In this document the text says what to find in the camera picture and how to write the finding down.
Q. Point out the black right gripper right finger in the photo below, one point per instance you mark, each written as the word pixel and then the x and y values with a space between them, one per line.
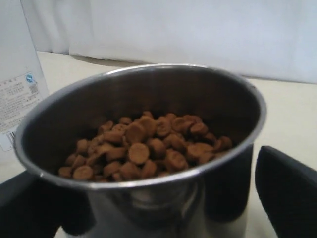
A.
pixel 287 190

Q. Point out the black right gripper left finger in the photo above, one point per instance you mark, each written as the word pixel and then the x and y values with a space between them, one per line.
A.
pixel 33 208

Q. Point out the steel mug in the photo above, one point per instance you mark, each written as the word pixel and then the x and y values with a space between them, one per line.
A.
pixel 153 151

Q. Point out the clear plastic tall container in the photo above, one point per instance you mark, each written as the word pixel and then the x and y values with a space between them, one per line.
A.
pixel 22 82

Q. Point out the white backdrop curtain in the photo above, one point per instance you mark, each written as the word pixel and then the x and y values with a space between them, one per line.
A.
pixel 263 38

